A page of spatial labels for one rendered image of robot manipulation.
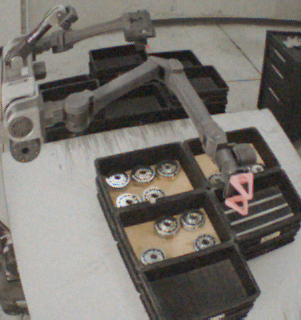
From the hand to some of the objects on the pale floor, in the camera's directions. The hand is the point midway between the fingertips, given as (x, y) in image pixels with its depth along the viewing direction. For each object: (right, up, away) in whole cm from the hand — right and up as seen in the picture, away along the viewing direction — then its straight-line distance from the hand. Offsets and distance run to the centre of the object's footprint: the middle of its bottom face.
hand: (246, 204), depth 133 cm
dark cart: (+92, +35, +250) cm, 268 cm away
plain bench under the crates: (-11, -75, +131) cm, 151 cm away
